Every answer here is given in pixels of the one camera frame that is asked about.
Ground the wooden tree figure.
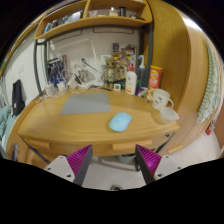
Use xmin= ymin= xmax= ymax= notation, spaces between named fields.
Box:
xmin=102 ymin=66 xmax=116 ymax=91

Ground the white power adapter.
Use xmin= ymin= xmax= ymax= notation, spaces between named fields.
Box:
xmin=67 ymin=77 xmax=80 ymax=90

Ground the red chip can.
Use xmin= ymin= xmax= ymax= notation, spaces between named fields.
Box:
xmin=145 ymin=65 xmax=164 ymax=102

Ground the clear glass jar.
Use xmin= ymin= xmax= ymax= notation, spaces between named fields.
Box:
xmin=45 ymin=83 xmax=56 ymax=98

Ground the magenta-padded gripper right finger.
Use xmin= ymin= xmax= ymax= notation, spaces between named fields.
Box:
xmin=134 ymin=143 xmax=183 ymax=185

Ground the light blue computer mouse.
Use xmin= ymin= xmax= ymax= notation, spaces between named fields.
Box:
xmin=108 ymin=112 xmax=133 ymax=133

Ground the black hanging bag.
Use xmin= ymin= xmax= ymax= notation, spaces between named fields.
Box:
xmin=11 ymin=79 xmax=27 ymax=117

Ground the colourful printed box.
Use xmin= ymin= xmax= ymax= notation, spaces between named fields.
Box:
xmin=112 ymin=42 xmax=137 ymax=81

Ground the wooden shelf unit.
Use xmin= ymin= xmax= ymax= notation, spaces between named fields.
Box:
xmin=34 ymin=0 xmax=154 ymax=41

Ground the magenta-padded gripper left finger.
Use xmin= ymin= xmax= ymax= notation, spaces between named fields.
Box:
xmin=44 ymin=143 xmax=94 ymax=187

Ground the white mug with face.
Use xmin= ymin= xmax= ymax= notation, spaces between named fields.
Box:
xmin=151 ymin=88 xmax=175 ymax=111

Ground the green white hanging towel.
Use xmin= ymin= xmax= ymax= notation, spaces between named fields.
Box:
xmin=196 ymin=38 xmax=222 ymax=124

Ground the grey mouse pad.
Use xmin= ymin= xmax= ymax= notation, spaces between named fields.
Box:
xmin=59 ymin=92 xmax=112 ymax=116

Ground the white red-capped lotion bottle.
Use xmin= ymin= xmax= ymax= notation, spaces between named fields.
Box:
xmin=125 ymin=63 xmax=138 ymax=96

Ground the blue robot model box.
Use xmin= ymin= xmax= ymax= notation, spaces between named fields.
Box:
xmin=46 ymin=55 xmax=69 ymax=84

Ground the white desk lamp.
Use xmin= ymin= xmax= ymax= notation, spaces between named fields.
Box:
xmin=49 ymin=37 xmax=105 ymax=88

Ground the teal blanket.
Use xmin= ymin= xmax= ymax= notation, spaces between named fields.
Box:
xmin=0 ymin=106 xmax=16 ymax=151

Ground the clear plastic container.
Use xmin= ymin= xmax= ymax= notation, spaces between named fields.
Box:
xmin=158 ymin=107 xmax=180 ymax=125

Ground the metal cup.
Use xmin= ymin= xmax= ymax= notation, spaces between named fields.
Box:
xmin=78 ymin=68 xmax=88 ymax=83

